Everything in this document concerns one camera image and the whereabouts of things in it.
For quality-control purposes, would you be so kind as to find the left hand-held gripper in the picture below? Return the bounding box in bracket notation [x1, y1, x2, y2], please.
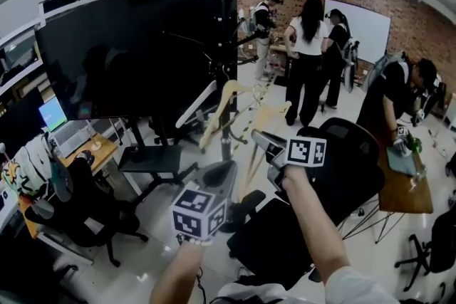
[172, 159, 239, 243]

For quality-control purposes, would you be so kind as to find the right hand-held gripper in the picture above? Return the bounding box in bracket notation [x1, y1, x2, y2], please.
[251, 129, 328, 192]

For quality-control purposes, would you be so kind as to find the light wooden hanger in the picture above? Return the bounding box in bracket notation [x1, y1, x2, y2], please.
[237, 101, 293, 204]
[198, 67, 264, 150]

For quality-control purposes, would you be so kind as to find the black coat rack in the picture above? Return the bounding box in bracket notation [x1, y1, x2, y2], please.
[162, 0, 268, 234]

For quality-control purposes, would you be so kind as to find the person's right forearm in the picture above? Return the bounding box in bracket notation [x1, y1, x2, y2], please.
[281, 167, 352, 285]

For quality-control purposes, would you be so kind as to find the person's left forearm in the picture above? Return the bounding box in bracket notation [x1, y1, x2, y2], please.
[149, 241, 209, 304]

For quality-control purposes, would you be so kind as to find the black display stand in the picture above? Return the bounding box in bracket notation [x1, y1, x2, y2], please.
[82, 0, 200, 206]

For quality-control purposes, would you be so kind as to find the black chest harness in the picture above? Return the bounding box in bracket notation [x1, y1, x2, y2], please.
[209, 277, 286, 304]

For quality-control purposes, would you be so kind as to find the light wooden table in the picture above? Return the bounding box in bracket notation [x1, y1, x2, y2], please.
[269, 30, 296, 83]

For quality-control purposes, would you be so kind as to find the black mesh office chair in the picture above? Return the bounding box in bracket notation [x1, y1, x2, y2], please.
[227, 116, 386, 292]

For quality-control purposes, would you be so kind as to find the light wooden desk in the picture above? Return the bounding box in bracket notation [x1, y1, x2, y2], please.
[17, 133, 143, 266]

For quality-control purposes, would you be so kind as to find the small wooden stand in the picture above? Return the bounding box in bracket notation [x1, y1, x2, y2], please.
[88, 124, 103, 151]

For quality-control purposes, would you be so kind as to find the black round device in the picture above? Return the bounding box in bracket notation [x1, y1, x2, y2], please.
[73, 150, 95, 167]

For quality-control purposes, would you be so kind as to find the teal table mat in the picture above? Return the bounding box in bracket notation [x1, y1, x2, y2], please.
[386, 145, 418, 177]

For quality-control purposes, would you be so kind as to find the grey cap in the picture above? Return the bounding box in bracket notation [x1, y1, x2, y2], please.
[48, 156, 74, 204]

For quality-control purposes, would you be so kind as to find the dark wooden table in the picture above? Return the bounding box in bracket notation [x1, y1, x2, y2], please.
[340, 117, 435, 243]

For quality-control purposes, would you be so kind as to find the white whiteboard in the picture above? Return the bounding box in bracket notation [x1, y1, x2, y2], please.
[323, 0, 392, 65]

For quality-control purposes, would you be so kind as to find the small potted plant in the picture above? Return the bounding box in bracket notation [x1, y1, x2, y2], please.
[405, 133, 424, 154]

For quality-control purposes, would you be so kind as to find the clear glass vase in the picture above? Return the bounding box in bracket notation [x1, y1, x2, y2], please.
[408, 165, 428, 192]

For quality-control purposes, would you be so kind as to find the large black display screen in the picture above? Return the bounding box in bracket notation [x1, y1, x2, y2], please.
[34, 0, 239, 122]

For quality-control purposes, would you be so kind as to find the person's white shirt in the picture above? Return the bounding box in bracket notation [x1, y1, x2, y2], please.
[217, 265, 400, 304]

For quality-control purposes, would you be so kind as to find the silver laptop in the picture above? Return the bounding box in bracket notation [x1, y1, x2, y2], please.
[38, 95, 92, 157]

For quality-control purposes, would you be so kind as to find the patterned white garment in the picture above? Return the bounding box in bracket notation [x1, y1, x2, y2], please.
[1, 133, 58, 202]

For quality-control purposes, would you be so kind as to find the black swivel chair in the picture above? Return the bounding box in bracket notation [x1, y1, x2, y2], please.
[394, 204, 456, 293]

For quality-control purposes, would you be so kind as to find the white bead bracelet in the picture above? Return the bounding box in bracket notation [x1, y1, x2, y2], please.
[177, 236, 211, 247]

